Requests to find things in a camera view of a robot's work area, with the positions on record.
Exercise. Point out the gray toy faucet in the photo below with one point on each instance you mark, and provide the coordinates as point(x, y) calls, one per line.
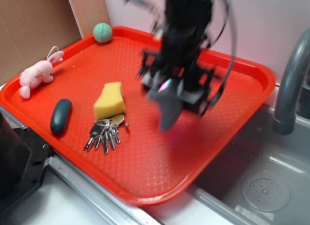
point(294, 92)

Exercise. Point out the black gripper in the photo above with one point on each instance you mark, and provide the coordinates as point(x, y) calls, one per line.
point(180, 49)

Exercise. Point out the pink plush bunny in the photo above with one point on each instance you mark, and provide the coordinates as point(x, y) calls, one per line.
point(40, 72)

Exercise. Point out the green rubber ball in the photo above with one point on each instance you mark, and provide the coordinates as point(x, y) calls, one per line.
point(102, 32)

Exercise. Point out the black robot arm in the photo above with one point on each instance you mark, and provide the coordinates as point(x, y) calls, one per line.
point(176, 10)

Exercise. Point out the gray toy sink basin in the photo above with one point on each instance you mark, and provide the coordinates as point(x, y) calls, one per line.
point(259, 178)

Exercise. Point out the red plastic tray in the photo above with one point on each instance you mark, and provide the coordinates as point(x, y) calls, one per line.
point(148, 167)

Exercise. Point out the dark green oval soap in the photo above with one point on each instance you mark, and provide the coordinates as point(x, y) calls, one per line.
point(60, 116)

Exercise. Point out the yellow sponge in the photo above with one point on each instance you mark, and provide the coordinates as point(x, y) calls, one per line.
point(110, 103)

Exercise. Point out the light wooden board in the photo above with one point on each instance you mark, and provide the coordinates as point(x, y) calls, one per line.
point(89, 13)

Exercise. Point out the brown cardboard panel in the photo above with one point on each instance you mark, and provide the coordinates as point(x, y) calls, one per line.
point(28, 31)

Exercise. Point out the bunch of silver keys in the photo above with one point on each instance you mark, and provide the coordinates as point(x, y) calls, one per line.
point(104, 133)

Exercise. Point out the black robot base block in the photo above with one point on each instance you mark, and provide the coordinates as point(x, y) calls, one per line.
point(23, 161)

